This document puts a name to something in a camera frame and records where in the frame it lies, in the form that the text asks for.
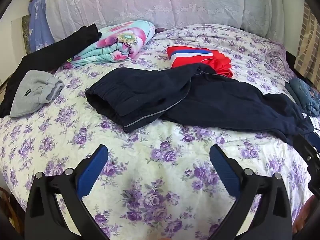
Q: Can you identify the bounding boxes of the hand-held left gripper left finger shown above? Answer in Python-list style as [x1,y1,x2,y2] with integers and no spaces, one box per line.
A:
[24,144,112,240]

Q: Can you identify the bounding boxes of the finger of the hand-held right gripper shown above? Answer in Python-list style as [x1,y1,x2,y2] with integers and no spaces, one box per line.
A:
[291,132,320,198]

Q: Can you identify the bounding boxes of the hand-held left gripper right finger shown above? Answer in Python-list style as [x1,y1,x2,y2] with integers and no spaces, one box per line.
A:
[209,144,293,240]

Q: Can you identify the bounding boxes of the navy blue pants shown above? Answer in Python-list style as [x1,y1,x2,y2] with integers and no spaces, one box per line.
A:
[85,64,314,147]

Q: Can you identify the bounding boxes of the purple floral bedspread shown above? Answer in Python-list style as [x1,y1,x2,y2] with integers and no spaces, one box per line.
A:
[0,24,320,240]

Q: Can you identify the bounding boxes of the blue denim garment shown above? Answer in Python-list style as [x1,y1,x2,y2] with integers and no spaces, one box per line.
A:
[285,77,320,117]

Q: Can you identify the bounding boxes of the grey fleece garment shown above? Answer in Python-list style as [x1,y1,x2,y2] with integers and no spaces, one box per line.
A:
[9,69,65,118]

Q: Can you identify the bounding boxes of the beige plaid curtain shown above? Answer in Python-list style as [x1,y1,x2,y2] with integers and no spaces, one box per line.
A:
[295,2,320,80]

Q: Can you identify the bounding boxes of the red garment with striped band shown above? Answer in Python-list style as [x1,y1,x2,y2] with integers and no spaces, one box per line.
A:
[167,46,233,78]

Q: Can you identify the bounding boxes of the black garment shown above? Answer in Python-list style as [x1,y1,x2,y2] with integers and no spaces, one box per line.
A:
[0,24,102,118]

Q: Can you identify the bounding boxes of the folded floral teal blanket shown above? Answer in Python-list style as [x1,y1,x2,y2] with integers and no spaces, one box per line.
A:
[62,20,156,68]

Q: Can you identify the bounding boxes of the blue printed cloth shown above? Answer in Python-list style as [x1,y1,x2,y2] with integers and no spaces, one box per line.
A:
[28,0,55,53]

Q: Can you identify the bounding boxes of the large lilac pillow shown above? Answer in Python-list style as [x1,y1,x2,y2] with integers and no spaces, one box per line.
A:
[45,0,285,39]

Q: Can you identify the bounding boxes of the grey wall picture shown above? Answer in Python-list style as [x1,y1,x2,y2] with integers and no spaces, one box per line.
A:
[10,15,32,55]

